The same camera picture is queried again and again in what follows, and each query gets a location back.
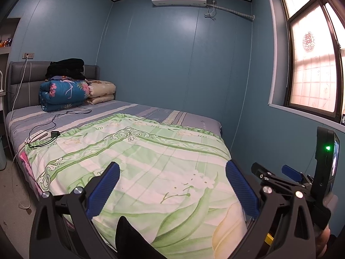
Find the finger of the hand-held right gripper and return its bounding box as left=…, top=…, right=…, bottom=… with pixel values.
left=251, top=163, right=310, bottom=195
left=282, top=165, right=314, bottom=186

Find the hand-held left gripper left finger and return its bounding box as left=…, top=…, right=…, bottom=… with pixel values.
left=29, top=162, right=127, bottom=259

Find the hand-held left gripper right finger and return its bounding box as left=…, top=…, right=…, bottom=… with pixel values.
left=226, top=160, right=316, bottom=259

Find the person's right hand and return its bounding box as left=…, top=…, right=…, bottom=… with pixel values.
left=314, top=226, right=332, bottom=259

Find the black cloth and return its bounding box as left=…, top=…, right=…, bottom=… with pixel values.
left=115, top=216, right=165, bottom=259

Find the green printed blanket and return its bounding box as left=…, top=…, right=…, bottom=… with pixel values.
left=24, top=113, right=248, bottom=259

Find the pink blanket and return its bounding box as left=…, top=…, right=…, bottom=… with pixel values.
left=19, top=151, right=44, bottom=197

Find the white power strip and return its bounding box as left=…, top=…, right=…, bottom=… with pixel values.
left=28, top=130, right=49, bottom=141

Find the grey bed with headboard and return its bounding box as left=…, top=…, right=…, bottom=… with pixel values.
left=6, top=99, right=223, bottom=168

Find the beige printed pillow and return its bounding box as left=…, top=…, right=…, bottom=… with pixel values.
left=88, top=79, right=116, bottom=98
left=85, top=93, right=115, bottom=105

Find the brown framed window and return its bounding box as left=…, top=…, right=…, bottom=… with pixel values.
left=266, top=0, right=345, bottom=133

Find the blue floral folded quilt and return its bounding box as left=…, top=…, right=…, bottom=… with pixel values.
left=39, top=78, right=91, bottom=112

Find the pale green waste basket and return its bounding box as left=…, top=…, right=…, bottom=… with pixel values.
left=0, top=136, right=7, bottom=171

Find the red paper window decoration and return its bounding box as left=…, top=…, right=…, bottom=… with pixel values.
left=302, top=31, right=316, bottom=53

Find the black clothes pile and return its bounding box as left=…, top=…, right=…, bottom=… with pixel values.
left=45, top=58, right=87, bottom=81

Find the grey bed headboard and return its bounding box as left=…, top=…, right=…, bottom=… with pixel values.
left=7, top=61, right=101, bottom=114

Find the wrapped air conditioner pipe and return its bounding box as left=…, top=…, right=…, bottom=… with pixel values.
left=216, top=3, right=255, bottom=21

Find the white shelf unit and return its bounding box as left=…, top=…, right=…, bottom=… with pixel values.
left=0, top=17, right=22, bottom=119

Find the black charger with cable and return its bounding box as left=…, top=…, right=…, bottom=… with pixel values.
left=25, top=105, right=92, bottom=149

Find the air conditioner power cable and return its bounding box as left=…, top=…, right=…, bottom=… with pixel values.
left=204, top=0, right=217, bottom=21

